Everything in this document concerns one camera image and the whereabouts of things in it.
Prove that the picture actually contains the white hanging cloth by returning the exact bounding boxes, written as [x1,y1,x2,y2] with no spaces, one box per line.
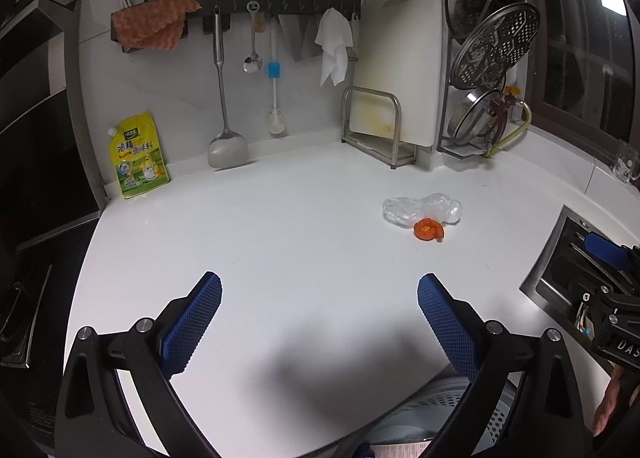
[314,8,354,86]

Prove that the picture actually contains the perforated steel steamer plate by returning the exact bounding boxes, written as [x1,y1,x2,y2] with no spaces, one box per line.
[449,2,540,90]

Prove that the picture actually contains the small steel ladle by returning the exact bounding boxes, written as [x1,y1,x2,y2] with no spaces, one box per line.
[243,0,262,75]

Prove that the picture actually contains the yellow gas hose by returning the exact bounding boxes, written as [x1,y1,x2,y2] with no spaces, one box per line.
[485,100,534,158]

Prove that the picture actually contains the clear plastic bag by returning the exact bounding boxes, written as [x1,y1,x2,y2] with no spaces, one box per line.
[382,193,463,229]

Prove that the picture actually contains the steel pot lid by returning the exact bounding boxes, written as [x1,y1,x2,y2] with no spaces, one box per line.
[447,86,500,145]

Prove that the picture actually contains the yellow seasoning pouch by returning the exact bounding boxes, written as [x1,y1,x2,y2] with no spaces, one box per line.
[108,111,170,199]

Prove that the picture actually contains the steel cutting board stand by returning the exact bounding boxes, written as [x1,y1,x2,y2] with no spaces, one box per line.
[341,86,418,170]

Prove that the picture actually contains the black lid rack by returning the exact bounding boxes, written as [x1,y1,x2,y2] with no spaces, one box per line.
[436,0,532,161]

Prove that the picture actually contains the person's hand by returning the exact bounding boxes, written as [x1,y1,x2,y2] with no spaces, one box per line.
[592,366,625,436]

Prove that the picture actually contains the steel spatula turner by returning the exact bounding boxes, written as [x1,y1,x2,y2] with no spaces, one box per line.
[207,7,250,170]

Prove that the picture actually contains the gas valve orange knob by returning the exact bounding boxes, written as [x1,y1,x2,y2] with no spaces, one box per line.
[489,86,521,126]

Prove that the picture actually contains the black wall utensil rack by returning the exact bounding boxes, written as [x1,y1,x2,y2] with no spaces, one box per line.
[111,0,361,42]

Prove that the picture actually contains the white cutting board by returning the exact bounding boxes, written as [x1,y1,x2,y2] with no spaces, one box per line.
[352,0,442,147]

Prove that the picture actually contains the orange dish cloth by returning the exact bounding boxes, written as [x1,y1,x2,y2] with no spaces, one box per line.
[112,0,202,52]

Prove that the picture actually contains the white brush blue collar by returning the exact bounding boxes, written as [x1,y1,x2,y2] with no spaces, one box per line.
[267,18,286,137]

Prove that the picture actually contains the clear glass mug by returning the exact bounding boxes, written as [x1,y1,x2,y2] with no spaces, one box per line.
[613,141,639,183]

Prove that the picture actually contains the grey perforated trash bin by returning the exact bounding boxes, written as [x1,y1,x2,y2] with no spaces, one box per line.
[339,369,522,458]

